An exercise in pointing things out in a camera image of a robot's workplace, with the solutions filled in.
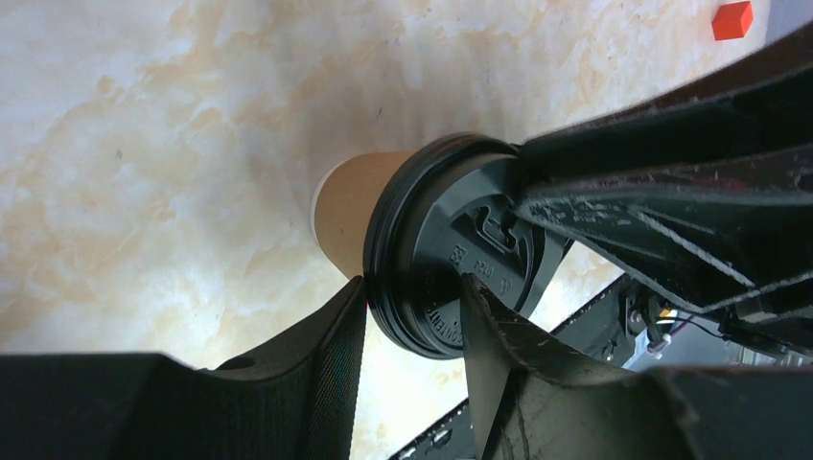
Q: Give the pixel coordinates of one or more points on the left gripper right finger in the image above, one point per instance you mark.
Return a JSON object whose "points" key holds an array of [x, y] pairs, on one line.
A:
{"points": [[603, 400]]}

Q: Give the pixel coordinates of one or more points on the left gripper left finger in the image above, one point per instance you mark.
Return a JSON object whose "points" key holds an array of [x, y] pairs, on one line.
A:
{"points": [[292, 397]]}

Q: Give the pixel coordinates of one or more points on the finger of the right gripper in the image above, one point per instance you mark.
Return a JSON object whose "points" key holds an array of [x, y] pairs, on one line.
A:
{"points": [[704, 236], [761, 103]]}

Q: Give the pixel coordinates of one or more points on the single brown paper cup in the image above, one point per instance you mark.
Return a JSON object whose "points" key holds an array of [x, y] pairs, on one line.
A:
{"points": [[343, 204]]}

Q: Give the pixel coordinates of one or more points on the single black cup lid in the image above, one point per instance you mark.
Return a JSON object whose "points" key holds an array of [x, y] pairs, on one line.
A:
{"points": [[448, 210]]}

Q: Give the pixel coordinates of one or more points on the small red cube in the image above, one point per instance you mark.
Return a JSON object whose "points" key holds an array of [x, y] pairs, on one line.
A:
{"points": [[732, 21]]}

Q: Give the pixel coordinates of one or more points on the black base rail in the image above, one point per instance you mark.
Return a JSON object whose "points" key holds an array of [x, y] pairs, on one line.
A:
{"points": [[540, 381]]}

